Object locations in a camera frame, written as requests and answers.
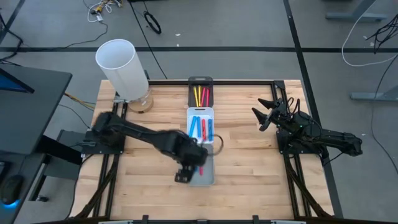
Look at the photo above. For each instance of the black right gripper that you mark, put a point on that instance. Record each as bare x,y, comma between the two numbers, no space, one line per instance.
286,118

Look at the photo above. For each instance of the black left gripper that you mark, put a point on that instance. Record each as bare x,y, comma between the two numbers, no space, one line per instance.
194,158

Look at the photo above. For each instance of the short red marker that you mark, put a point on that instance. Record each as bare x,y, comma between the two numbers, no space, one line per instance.
201,170

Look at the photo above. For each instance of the blue marker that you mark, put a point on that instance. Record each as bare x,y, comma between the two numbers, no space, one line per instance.
192,126
210,129
198,127

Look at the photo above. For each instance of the yellow marker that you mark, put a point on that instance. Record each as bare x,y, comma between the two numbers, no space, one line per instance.
196,96
200,95

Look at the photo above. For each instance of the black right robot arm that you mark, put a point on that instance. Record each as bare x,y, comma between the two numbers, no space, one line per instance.
342,143

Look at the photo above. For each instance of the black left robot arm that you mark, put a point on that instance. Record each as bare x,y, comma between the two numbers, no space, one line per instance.
140,133

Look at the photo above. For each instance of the grey plastic bin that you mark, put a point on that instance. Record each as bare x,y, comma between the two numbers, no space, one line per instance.
208,174

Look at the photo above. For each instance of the white plastic bin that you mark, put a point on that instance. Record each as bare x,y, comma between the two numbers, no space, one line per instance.
200,112

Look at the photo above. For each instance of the black plastic bin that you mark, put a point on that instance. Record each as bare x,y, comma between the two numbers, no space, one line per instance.
191,82

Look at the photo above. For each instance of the black table clamp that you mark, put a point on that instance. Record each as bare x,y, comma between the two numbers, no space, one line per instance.
255,219
145,219

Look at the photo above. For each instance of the grey desk foot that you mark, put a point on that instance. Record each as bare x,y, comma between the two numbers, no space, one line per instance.
351,16
373,96

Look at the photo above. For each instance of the white shade table lamp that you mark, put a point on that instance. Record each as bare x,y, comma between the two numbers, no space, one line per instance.
121,68

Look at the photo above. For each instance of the black desk crossbar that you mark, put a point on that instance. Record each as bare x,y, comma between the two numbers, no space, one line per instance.
62,152

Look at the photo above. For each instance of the grey desk foot plate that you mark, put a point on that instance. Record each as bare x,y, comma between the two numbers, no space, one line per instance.
62,171

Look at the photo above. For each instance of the dark grey side desk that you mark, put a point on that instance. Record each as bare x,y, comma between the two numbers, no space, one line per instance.
31,165

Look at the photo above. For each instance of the black desk top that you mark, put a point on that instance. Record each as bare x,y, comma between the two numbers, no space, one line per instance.
37,112

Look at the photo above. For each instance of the black computer mouse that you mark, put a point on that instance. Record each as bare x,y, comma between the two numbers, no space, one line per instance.
12,188

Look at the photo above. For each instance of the monitor with blue screen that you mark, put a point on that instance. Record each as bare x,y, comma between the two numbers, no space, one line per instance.
12,84

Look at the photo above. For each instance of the black aluminium table frame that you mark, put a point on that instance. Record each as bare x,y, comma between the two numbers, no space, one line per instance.
242,82

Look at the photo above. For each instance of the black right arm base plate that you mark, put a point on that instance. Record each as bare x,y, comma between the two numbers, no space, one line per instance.
281,148

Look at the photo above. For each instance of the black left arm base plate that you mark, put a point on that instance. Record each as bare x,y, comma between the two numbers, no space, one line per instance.
93,151

